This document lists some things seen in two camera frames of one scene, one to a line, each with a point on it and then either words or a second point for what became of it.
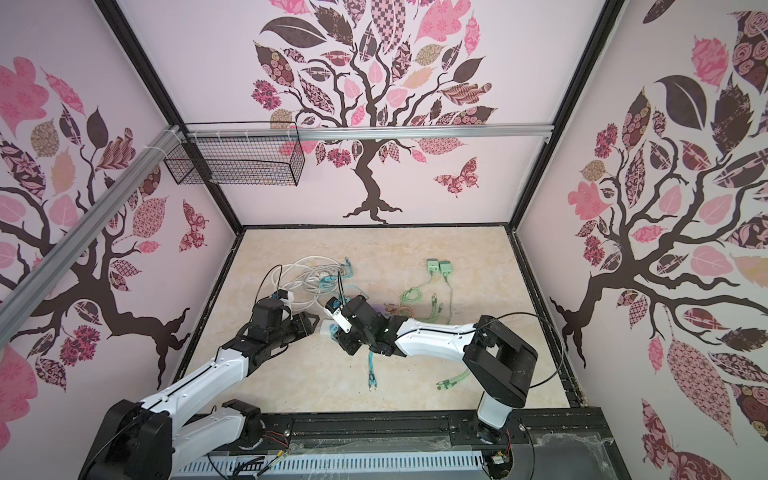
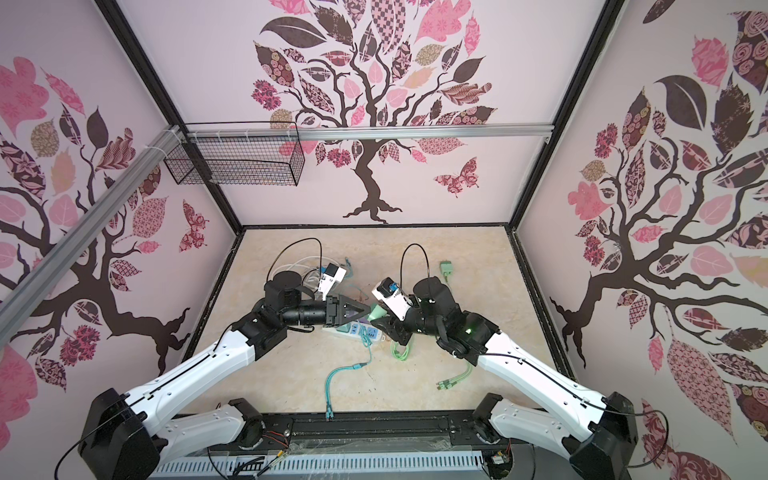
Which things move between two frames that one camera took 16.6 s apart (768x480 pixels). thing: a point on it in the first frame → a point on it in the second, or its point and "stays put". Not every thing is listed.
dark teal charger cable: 371,368 → 367,341
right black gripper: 347,342 → 388,324
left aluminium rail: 84,226 stays put
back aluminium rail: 360,133 stays put
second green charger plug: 446,268 stays put
